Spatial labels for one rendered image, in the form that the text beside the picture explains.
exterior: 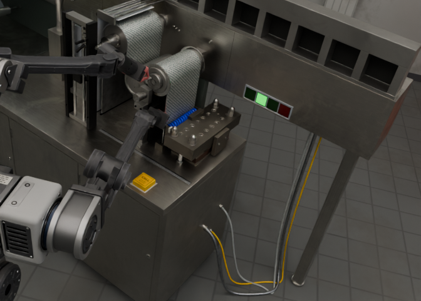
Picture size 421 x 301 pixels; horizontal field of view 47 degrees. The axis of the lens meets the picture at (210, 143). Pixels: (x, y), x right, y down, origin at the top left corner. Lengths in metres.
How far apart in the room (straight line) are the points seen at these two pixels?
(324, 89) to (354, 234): 1.62
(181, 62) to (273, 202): 1.61
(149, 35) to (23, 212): 1.31
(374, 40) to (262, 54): 0.49
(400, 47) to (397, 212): 2.08
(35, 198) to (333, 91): 1.32
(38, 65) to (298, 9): 1.01
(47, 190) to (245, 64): 1.28
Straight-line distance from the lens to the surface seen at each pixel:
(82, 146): 2.28
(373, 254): 3.42
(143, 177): 2.09
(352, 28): 1.95
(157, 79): 2.07
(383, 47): 1.94
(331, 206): 2.56
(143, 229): 2.22
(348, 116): 2.08
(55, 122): 2.42
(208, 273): 2.95
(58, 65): 1.78
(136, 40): 2.20
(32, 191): 1.17
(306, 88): 2.11
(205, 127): 2.24
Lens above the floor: 2.34
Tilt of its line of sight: 38 degrees down
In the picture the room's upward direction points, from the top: 11 degrees clockwise
